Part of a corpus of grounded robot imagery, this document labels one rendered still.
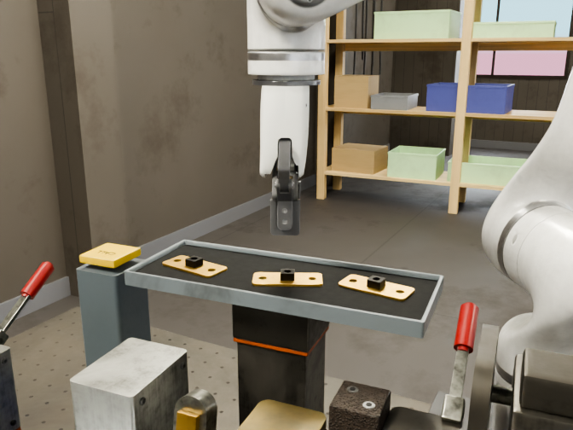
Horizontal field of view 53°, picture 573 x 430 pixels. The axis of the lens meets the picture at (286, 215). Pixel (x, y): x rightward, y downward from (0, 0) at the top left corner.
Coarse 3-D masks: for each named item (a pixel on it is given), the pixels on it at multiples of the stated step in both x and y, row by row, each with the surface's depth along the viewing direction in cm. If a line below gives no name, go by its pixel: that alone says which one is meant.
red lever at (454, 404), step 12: (468, 312) 63; (468, 324) 62; (456, 336) 62; (468, 336) 61; (456, 348) 62; (468, 348) 61; (456, 360) 60; (456, 372) 59; (456, 384) 58; (456, 396) 58; (444, 408) 56; (456, 408) 56; (444, 420) 56; (456, 420) 55
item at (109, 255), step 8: (96, 248) 81; (104, 248) 81; (112, 248) 81; (120, 248) 81; (128, 248) 81; (136, 248) 81; (80, 256) 79; (88, 256) 78; (96, 256) 78; (104, 256) 78; (112, 256) 78; (120, 256) 78; (128, 256) 79; (136, 256) 81; (96, 264) 78; (104, 264) 77; (112, 264) 77; (120, 264) 78
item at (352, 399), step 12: (348, 384) 59; (360, 384) 59; (336, 396) 57; (348, 396) 57; (360, 396) 57; (372, 396) 57; (384, 396) 57; (336, 408) 55; (348, 408) 55; (360, 408) 55; (372, 408) 55; (384, 408) 55; (336, 420) 55; (348, 420) 55; (360, 420) 54; (372, 420) 54; (384, 420) 56
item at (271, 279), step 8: (256, 272) 72; (264, 272) 72; (272, 272) 72; (280, 272) 72; (288, 272) 69; (256, 280) 69; (264, 280) 69; (272, 280) 69; (280, 280) 69; (288, 280) 69; (296, 280) 69; (304, 280) 69; (312, 280) 69; (320, 280) 69
